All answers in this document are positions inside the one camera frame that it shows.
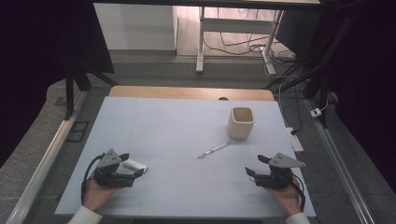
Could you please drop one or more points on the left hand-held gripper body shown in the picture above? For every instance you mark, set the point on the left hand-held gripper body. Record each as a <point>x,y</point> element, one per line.
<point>107,161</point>

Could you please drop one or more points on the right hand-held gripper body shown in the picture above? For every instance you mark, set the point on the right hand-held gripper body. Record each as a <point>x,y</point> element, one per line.
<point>280,174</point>

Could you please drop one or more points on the white marker pen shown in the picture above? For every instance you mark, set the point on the white marker pen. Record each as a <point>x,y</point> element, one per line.
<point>134,165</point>

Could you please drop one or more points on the cream pen holder cup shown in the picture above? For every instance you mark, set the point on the cream pen holder cup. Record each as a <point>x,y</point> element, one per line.
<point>239,129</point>

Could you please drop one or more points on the clear pen with red ink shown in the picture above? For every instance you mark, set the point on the clear pen with red ink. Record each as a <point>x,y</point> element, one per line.
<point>214,150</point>

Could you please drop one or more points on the person's right hand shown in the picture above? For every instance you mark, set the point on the person's right hand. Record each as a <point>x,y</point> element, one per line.
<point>289,197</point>

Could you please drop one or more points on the person's left hand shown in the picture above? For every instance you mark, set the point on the person's left hand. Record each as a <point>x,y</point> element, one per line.
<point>95,196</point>

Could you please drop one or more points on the white power strip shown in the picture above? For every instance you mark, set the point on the white power strip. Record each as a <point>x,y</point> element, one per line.
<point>296,143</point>

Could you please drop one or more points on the black plug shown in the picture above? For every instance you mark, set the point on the black plug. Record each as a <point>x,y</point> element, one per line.
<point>294,132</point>

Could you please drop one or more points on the black metal stand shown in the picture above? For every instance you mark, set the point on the black metal stand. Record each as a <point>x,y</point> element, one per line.
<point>70,93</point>
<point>314,74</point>

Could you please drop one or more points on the wooden table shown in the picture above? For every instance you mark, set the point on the wooden table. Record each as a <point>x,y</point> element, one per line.
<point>174,92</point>

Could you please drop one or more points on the black curtain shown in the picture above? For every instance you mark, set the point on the black curtain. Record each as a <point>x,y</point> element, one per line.
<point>37,62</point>
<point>367,93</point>

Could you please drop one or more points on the aluminium floor rail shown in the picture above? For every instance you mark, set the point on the aluminium floor rail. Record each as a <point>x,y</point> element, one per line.
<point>43,168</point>
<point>339,161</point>

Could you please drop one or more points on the white desk frame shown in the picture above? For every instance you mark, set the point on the white desk frame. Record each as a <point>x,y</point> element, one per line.
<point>200,40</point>

